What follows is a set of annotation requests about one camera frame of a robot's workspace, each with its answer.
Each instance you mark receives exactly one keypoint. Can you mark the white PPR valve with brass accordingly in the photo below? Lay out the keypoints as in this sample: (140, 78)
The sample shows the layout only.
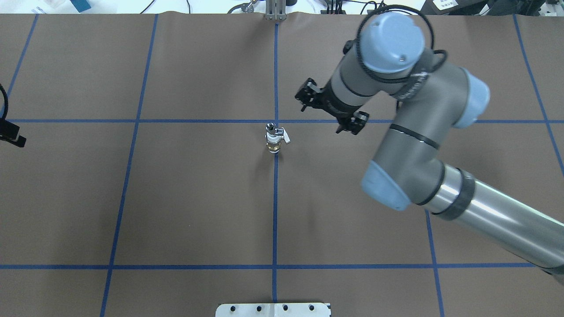
(274, 144)

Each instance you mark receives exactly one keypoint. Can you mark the aluminium profile post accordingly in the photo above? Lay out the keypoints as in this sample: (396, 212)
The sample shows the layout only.
(275, 10)

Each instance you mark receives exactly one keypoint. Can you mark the white mounting plate with bolts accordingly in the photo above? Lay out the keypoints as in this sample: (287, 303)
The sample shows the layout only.
(288, 309)

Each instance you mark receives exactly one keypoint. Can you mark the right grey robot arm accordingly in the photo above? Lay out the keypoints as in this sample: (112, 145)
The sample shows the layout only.
(389, 54)

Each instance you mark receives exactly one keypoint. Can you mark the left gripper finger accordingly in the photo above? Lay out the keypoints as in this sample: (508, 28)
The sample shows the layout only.
(10, 133)

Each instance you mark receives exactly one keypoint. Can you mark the black power strip with plugs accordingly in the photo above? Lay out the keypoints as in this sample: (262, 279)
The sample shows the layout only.
(350, 7)

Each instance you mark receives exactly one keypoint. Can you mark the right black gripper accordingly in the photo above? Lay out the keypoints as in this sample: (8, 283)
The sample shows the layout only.
(331, 103)

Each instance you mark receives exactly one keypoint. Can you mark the brown paper table mat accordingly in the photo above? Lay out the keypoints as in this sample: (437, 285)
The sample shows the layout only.
(146, 188)

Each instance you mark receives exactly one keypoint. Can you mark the small chrome pipe fitting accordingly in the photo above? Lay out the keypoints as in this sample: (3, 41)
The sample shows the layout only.
(274, 131)

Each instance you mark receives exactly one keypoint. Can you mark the black device with white label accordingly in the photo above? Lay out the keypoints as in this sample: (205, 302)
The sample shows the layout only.
(454, 7)

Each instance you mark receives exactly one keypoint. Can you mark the teal box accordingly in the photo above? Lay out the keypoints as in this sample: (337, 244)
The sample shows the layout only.
(81, 5)

